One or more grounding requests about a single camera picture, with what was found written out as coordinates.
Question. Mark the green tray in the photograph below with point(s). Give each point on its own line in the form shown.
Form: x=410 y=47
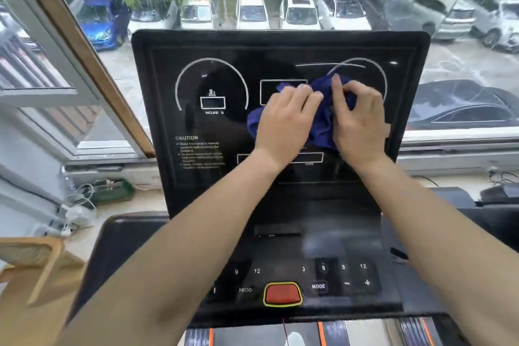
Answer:
x=113 y=192

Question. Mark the beige van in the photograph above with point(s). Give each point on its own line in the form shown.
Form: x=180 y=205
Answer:
x=199 y=7

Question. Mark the person's right thumb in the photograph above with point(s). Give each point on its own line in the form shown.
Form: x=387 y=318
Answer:
x=337 y=96

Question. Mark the person's left thumb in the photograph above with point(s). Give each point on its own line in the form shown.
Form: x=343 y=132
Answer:
x=314 y=103

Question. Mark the brown wooden window frame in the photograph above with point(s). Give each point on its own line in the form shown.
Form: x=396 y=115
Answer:
x=87 y=53

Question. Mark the person's left forearm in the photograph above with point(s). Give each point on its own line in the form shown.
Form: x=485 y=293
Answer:
x=174 y=268

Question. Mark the treadmill belt with orange stripes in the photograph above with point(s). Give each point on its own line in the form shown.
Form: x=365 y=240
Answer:
x=251 y=336

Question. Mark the light wooden chair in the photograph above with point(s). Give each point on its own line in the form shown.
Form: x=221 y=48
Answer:
x=36 y=276

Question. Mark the white suv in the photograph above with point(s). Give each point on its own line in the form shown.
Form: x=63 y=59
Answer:
x=498 y=19

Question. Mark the grey car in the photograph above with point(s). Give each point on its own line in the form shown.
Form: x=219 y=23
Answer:
x=152 y=19

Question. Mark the person's right forearm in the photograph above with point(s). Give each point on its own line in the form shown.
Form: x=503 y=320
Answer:
x=438 y=260

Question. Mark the person's left hand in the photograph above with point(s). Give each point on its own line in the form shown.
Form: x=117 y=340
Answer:
x=284 y=126

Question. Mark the black treadmill console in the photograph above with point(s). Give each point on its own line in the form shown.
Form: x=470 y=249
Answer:
x=194 y=86

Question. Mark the white window sash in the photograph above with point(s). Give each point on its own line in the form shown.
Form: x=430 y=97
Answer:
x=48 y=86

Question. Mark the black neighbouring treadmill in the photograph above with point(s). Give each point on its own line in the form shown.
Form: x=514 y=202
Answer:
x=486 y=216

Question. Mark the blue car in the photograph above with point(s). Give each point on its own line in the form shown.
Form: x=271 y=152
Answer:
x=99 y=21

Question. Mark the white window sill rail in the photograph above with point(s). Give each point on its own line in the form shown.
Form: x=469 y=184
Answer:
x=458 y=151

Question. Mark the person's right hand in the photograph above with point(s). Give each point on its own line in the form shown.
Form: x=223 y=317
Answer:
x=361 y=131

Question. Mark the white car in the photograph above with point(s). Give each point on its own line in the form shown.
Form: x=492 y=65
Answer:
x=344 y=13
x=300 y=13
x=252 y=11

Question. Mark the silver car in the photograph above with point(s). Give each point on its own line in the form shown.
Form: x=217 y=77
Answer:
x=442 y=15

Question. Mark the blue cleaning cloth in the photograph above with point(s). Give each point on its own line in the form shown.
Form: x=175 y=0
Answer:
x=320 y=126

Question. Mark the dark grey sedan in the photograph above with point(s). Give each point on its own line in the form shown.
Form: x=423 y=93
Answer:
x=462 y=106

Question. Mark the red stop button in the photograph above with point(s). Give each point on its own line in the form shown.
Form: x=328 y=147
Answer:
x=283 y=294

